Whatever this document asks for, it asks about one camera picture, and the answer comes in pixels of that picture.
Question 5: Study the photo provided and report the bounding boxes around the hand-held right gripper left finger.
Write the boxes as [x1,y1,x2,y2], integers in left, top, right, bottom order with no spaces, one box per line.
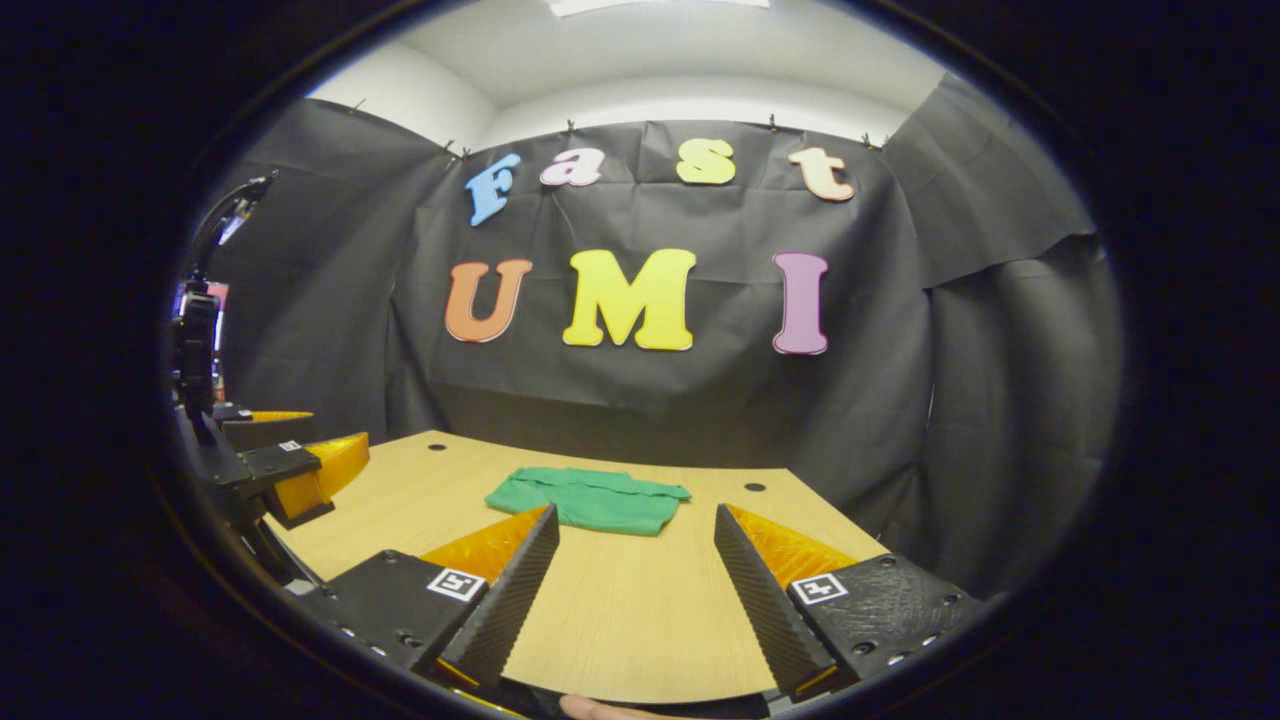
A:
[297,503,561,698]

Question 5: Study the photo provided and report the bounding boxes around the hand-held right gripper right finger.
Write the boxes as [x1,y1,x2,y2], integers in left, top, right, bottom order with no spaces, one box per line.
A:
[714,502,998,704]

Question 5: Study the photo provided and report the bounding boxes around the green T-shirt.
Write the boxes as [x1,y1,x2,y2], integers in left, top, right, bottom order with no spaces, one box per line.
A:
[485,466,694,539]

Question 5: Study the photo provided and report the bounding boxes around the black backdrop cloth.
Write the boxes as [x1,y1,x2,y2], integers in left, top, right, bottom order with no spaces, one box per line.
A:
[205,72,1126,601]

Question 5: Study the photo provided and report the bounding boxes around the white ceiling light panel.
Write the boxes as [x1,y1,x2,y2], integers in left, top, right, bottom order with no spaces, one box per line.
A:
[547,0,774,18]

